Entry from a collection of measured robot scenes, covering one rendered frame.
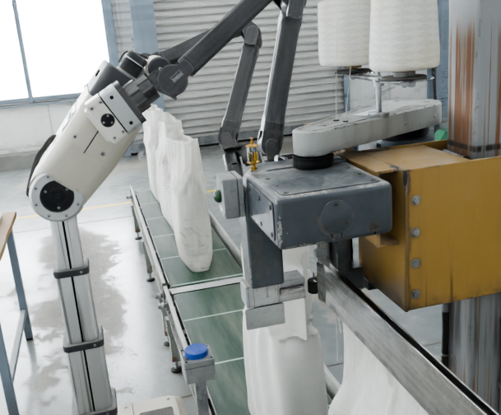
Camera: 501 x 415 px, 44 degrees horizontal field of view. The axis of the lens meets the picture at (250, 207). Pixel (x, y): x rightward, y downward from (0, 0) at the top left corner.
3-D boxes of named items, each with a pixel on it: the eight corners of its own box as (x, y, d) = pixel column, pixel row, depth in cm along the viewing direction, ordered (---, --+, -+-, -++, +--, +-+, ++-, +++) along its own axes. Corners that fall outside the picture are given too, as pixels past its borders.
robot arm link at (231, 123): (248, 39, 224) (245, 24, 213) (263, 41, 223) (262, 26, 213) (219, 151, 216) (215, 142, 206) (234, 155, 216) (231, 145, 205)
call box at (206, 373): (181, 370, 166) (178, 349, 164) (211, 363, 167) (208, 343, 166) (186, 385, 158) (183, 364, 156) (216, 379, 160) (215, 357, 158)
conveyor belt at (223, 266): (136, 199, 527) (135, 189, 524) (182, 193, 535) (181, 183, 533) (173, 305, 320) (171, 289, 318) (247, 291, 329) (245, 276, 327)
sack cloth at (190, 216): (172, 248, 378) (158, 129, 357) (207, 242, 382) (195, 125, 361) (181, 276, 334) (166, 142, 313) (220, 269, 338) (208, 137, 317)
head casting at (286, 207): (243, 278, 149) (233, 156, 140) (340, 261, 154) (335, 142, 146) (281, 334, 121) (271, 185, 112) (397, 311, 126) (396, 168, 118)
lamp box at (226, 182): (218, 211, 143) (215, 172, 140) (237, 207, 144) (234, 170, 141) (225, 220, 136) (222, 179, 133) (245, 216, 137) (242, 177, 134)
